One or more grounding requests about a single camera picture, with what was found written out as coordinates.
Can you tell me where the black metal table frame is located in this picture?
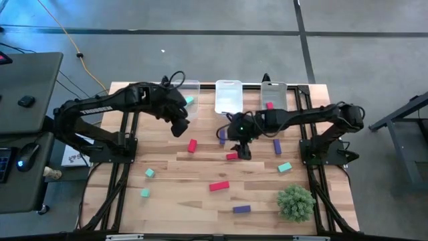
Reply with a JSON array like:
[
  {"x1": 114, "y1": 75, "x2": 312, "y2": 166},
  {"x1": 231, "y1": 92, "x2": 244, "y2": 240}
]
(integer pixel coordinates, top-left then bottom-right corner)
[{"x1": 75, "y1": 82, "x2": 361, "y2": 235}]

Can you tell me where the black keyboard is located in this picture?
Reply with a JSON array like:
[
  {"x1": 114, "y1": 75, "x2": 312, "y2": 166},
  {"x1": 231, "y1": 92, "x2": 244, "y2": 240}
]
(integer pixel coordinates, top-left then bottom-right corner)
[{"x1": 0, "y1": 147, "x2": 13, "y2": 184}]

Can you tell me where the small black puck device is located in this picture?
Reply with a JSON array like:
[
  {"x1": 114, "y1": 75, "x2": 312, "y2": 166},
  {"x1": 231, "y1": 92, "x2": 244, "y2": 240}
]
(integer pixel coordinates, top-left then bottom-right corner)
[{"x1": 17, "y1": 95, "x2": 36, "y2": 108}]

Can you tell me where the black computer mouse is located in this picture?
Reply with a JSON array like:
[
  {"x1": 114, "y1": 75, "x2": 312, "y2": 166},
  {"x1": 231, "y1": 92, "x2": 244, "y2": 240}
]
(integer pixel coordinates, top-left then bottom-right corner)
[{"x1": 15, "y1": 142, "x2": 41, "y2": 173}]

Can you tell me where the silver metal bracket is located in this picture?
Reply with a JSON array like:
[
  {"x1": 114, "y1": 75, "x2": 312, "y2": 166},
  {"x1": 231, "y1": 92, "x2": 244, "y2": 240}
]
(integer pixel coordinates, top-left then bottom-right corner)
[
  {"x1": 292, "y1": 235, "x2": 331, "y2": 241},
  {"x1": 105, "y1": 234, "x2": 144, "y2": 241}
]

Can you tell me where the green artificial plant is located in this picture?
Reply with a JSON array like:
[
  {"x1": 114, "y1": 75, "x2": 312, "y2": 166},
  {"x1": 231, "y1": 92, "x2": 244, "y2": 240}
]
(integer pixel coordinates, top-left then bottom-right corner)
[{"x1": 276, "y1": 183, "x2": 317, "y2": 224}]

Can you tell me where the white plastic bin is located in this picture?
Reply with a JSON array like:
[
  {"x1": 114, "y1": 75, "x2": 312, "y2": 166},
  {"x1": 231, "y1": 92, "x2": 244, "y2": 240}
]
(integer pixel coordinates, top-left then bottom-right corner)
[
  {"x1": 260, "y1": 81, "x2": 288, "y2": 112},
  {"x1": 214, "y1": 79, "x2": 244, "y2": 115}
]

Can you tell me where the grey side table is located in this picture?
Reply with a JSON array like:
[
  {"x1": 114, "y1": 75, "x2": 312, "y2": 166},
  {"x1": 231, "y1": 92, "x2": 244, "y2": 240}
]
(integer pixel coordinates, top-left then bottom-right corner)
[{"x1": 368, "y1": 90, "x2": 428, "y2": 195}]

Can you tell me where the small beige object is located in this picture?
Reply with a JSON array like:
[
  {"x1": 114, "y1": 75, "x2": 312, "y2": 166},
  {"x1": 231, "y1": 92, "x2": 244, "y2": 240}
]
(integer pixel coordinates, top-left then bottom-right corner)
[{"x1": 42, "y1": 166, "x2": 63, "y2": 181}]

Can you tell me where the clear plastic bin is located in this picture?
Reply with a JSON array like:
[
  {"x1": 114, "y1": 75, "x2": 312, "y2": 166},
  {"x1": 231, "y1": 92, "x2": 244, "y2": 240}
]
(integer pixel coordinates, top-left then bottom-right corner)
[{"x1": 175, "y1": 79, "x2": 201, "y2": 121}]

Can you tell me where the white printed box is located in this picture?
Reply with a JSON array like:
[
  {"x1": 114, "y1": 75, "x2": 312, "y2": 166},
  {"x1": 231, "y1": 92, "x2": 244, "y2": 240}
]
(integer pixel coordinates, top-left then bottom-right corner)
[{"x1": 61, "y1": 135, "x2": 93, "y2": 167}]

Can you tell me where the black device with red light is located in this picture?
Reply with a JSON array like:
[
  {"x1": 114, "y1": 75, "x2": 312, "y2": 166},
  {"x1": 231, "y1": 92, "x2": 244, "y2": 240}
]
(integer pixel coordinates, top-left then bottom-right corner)
[{"x1": 0, "y1": 50, "x2": 13, "y2": 66}]

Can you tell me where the long red block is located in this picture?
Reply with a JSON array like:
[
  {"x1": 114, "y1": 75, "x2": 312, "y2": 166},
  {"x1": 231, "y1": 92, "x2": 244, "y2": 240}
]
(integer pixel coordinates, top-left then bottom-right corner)
[{"x1": 209, "y1": 181, "x2": 231, "y2": 192}]

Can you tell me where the yellow cable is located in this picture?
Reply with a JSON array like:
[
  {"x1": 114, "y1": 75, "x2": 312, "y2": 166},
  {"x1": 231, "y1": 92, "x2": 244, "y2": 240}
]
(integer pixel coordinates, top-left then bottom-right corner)
[{"x1": 35, "y1": 0, "x2": 110, "y2": 94}]

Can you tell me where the dark grey desk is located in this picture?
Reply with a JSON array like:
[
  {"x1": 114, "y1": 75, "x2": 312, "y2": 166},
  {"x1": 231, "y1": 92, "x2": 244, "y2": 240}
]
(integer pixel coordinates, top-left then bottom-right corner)
[{"x1": 0, "y1": 132, "x2": 56, "y2": 215}]

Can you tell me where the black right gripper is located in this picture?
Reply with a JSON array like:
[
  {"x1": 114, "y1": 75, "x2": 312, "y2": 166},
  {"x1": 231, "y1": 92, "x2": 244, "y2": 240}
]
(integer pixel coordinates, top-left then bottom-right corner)
[{"x1": 227, "y1": 112, "x2": 260, "y2": 161}]

